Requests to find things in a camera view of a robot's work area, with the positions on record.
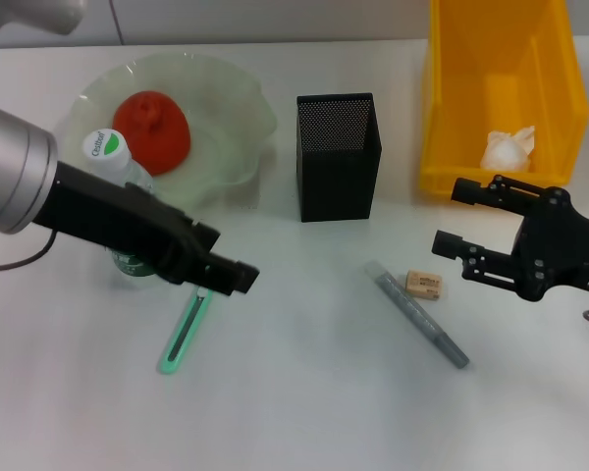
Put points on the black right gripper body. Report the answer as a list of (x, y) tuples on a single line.
[(559, 245)]

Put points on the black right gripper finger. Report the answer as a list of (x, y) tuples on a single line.
[(476, 260), (496, 191)]

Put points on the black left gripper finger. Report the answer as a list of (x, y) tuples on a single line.
[(233, 277)]

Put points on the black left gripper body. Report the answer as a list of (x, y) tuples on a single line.
[(127, 221)]

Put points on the white paper ball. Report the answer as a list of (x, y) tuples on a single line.
[(505, 154)]

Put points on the clear water bottle green label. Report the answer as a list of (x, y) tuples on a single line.
[(105, 149)]

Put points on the green utility knife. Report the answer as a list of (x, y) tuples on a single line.
[(184, 333)]

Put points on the red-orange orange fruit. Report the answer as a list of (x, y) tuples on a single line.
[(157, 132)]

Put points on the small tan eraser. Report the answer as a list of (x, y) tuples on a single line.
[(422, 284)]

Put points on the grey marker pen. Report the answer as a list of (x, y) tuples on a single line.
[(412, 309)]

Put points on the green glass fruit plate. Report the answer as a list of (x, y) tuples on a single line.
[(226, 137)]

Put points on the black mesh pen holder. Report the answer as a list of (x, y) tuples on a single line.
[(338, 186)]

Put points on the yellow plastic bin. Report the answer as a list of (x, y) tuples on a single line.
[(500, 88)]

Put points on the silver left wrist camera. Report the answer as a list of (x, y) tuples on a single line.
[(29, 15)]

